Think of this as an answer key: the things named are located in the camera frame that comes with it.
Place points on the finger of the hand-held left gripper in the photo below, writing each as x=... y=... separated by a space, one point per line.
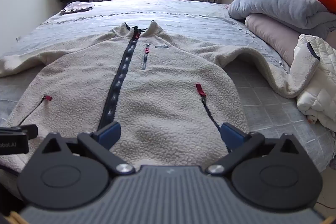
x=32 y=131

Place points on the grey quilt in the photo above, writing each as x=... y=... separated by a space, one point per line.
x=275 y=6

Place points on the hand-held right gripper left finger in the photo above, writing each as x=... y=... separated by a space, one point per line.
x=110 y=134

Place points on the pink pillow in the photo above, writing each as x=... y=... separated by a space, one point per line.
x=273 y=32

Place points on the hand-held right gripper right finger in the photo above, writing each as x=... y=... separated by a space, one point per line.
x=231 y=136

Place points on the cream fleece jacket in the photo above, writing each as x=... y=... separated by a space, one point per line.
x=162 y=98

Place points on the white puffer jacket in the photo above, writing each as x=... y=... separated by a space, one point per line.
x=320 y=82

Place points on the folded patterned cloth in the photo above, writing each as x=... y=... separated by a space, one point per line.
x=77 y=7

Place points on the grey checked bedspread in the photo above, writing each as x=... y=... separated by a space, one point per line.
x=183 y=16

